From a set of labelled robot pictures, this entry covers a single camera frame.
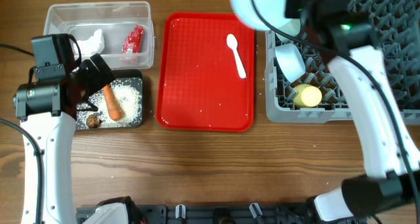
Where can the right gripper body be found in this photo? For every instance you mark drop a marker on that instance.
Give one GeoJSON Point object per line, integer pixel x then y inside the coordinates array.
{"type": "Point", "coordinates": [293, 7]}

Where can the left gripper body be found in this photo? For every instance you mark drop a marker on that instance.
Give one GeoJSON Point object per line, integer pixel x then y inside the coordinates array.
{"type": "Point", "coordinates": [92, 78]}

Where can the light blue plate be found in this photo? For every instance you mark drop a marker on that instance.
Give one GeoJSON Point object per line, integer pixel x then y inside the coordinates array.
{"type": "Point", "coordinates": [273, 11]}

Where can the white napkin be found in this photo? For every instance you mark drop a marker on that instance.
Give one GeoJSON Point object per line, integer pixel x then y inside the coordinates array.
{"type": "Point", "coordinates": [93, 45]}

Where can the green bowl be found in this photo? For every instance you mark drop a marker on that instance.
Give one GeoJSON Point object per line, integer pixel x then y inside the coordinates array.
{"type": "Point", "coordinates": [292, 28]}

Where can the white rice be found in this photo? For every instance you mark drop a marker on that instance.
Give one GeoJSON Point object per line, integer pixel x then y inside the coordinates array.
{"type": "Point", "coordinates": [129, 100]}

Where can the orange carrot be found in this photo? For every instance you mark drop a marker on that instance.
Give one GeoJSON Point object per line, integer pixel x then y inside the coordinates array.
{"type": "Point", "coordinates": [114, 110]}

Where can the brown food ball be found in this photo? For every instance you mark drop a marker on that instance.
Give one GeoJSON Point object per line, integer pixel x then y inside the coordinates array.
{"type": "Point", "coordinates": [93, 122]}

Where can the red snack wrapper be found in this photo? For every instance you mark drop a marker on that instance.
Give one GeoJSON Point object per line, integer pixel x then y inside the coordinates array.
{"type": "Point", "coordinates": [132, 44]}

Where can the light blue bowl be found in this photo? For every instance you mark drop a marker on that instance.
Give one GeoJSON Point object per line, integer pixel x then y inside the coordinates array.
{"type": "Point", "coordinates": [290, 61]}

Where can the white plastic spoon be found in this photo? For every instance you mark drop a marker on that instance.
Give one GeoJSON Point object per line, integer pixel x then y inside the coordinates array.
{"type": "Point", "coordinates": [232, 43]}

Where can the yellow plastic cup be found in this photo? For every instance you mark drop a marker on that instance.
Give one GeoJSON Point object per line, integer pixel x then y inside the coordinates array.
{"type": "Point", "coordinates": [307, 96]}

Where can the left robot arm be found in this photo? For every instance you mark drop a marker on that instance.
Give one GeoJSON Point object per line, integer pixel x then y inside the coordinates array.
{"type": "Point", "coordinates": [46, 107]}

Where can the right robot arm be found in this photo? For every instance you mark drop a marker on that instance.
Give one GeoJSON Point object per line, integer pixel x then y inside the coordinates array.
{"type": "Point", "coordinates": [349, 48]}

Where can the grey dishwasher rack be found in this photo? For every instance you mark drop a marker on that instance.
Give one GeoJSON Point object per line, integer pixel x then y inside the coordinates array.
{"type": "Point", "coordinates": [396, 23]}

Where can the black tray bin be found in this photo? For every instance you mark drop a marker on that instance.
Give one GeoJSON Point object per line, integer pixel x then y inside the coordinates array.
{"type": "Point", "coordinates": [138, 86]}

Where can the clear plastic bin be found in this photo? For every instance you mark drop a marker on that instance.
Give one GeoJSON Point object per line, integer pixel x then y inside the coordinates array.
{"type": "Point", "coordinates": [115, 19]}

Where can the red serving tray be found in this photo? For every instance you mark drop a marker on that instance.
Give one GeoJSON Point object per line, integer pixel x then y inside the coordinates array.
{"type": "Point", "coordinates": [199, 86]}

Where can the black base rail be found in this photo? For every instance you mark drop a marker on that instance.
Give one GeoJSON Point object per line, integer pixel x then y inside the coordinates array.
{"type": "Point", "coordinates": [254, 213]}

